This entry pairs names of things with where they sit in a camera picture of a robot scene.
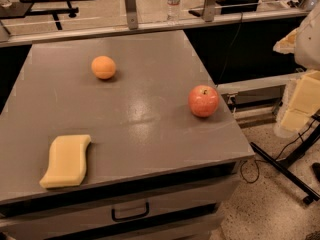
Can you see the orange fruit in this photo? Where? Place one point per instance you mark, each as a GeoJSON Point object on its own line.
{"type": "Point", "coordinates": [103, 67]}

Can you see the yellow curved sponge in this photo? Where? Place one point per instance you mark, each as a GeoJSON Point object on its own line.
{"type": "Point", "coordinates": [67, 164]}

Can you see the black drawer handle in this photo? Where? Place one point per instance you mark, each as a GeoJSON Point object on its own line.
{"type": "Point", "coordinates": [130, 211]}

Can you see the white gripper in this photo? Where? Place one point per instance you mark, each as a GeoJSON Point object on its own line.
{"type": "Point", "coordinates": [309, 44]}

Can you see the left metal rail post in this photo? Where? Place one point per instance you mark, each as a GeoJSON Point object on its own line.
{"type": "Point", "coordinates": [131, 14]}

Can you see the clear plastic water bottle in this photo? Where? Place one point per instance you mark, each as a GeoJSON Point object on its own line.
{"type": "Point", "coordinates": [173, 10]}

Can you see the right metal rail post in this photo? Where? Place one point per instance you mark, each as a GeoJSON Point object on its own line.
{"type": "Point", "coordinates": [208, 10]}

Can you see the grey drawer cabinet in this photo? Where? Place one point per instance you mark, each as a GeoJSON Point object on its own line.
{"type": "Point", "coordinates": [145, 143]}

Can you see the metal rail post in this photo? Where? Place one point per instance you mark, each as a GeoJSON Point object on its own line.
{"type": "Point", "coordinates": [131, 14]}
{"type": "Point", "coordinates": [208, 10]}

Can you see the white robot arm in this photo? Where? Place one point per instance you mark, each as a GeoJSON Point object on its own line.
{"type": "Point", "coordinates": [307, 47]}

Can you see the red apple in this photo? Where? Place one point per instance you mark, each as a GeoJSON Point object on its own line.
{"type": "Point", "coordinates": [203, 101]}

